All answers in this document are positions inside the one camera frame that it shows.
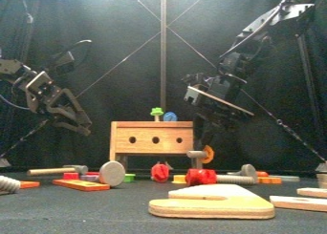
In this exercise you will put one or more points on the green toy bolt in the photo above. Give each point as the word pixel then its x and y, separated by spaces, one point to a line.
pixel 156 112

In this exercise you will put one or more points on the pale grey flat bar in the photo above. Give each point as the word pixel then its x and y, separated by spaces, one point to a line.
pixel 286 178

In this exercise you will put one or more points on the short orange flat bar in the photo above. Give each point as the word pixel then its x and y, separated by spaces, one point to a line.
pixel 270 180

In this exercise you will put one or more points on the purple toy block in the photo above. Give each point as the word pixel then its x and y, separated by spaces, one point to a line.
pixel 90 178

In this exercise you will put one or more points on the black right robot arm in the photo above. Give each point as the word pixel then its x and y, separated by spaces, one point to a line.
pixel 273 24

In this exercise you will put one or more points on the small orange toy nut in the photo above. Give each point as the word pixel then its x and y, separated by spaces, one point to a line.
pixel 262 173

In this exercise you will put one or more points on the red toy block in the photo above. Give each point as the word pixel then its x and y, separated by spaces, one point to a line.
pixel 71 175

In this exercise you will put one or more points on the small orange flat piece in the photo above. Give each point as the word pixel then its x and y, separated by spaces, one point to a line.
pixel 30 184

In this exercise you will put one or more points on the wooden flat bar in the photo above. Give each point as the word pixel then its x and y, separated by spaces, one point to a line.
pixel 301 203
pixel 313 192

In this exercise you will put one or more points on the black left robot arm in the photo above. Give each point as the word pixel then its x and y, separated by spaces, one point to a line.
pixel 12 69

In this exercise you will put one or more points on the vertical metal frame pole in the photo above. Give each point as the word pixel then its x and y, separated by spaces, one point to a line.
pixel 163 50

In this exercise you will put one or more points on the grey threaded toy screw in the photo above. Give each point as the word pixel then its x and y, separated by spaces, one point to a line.
pixel 8 184

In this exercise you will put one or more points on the long orange flat bar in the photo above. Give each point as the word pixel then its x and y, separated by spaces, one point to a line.
pixel 80 185

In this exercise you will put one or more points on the long grey threaded bolt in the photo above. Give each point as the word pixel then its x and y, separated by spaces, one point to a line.
pixel 235 180

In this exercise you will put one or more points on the green toy nut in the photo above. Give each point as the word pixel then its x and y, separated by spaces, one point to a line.
pixel 128 178

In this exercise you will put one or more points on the short grey toy bolt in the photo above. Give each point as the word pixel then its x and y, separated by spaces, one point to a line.
pixel 197 154

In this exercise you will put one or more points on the large red toy nut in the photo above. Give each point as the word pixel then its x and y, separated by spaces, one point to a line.
pixel 201 177

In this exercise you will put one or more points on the grey round-headed toy bolt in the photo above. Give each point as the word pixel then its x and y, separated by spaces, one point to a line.
pixel 112 173

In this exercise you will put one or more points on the large wooden board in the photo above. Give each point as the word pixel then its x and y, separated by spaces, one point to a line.
pixel 213 203

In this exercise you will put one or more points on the yellow toy nut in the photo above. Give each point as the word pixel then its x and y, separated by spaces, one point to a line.
pixel 179 179

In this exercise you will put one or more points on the blue toy nut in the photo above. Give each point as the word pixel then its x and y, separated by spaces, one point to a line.
pixel 170 116

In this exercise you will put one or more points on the wooden toy workbench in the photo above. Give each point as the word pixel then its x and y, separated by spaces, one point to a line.
pixel 151 140

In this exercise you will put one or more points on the wooden toy hammer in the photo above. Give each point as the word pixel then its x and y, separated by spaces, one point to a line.
pixel 55 171

